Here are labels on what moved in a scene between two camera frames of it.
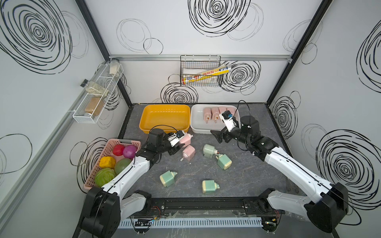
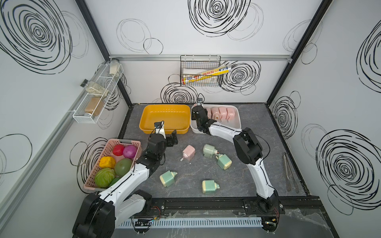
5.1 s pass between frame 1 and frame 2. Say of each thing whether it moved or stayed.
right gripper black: moved
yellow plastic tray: stayed
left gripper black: moved
